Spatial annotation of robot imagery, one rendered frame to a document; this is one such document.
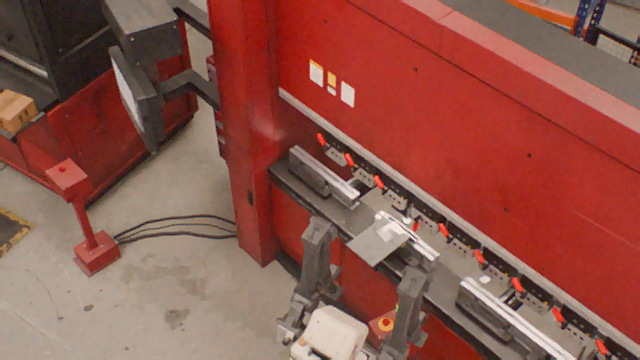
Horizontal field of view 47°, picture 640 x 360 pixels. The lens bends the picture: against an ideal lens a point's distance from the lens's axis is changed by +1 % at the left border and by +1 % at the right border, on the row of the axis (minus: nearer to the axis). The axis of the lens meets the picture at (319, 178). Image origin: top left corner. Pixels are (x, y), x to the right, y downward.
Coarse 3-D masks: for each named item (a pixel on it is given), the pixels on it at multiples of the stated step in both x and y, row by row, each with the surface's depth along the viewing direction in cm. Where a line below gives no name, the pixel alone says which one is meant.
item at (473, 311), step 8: (464, 296) 351; (456, 304) 350; (472, 304) 348; (464, 312) 349; (472, 312) 345; (480, 312) 345; (480, 320) 343; (488, 320) 343; (488, 328) 340; (496, 328) 340; (496, 336) 339; (504, 336) 337; (512, 336) 337
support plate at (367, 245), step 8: (376, 224) 369; (384, 224) 369; (368, 232) 366; (352, 240) 363; (360, 240) 362; (368, 240) 362; (376, 240) 362; (392, 240) 363; (400, 240) 362; (352, 248) 359; (360, 248) 359; (368, 248) 359; (376, 248) 359; (384, 248) 359; (392, 248) 359; (360, 256) 356; (368, 256) 356; (376, 256) 356; (384, 256) 356
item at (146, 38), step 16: (112, 0) 337; (128, 0) 337; (144, 0) 337; (160, 0) 337; (112, 16) 336; (128, 16) 329; (144, 16) 329; (160, 16) 329; (176, 16) 329; (128, 32) 321; (144, 32) 324; (160, 32) 328; (176, 32) 332; (128, 48) 330; (144, 48) 329; (160, 48) 333; (176, 48) 338; (144, 64) 335; (160, 96) 404
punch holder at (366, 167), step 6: (354, 156) 359; (360, 156) 355; (354, 162) 362; (360, 162) 358; (366, 162) 354; (360, 168) 361; (366, 168) 357; (372, 168) 353; (378, 168) 354; (354, 174) 368; (360, 174) 364; (366, 174) 359; (378, 174) 357; (366, 180) 362; (372, 180) 358; (372, 186) 361
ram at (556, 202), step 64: (320, 0) 316; (320, 64) 341; (384, 64) 305; (448, 64) 276; (384, 128) 329; (448, 128) 295; (512, 128) 268; (448, 192) 317; (512, 192) 286; (576, 192) 261; (576, 256) 278
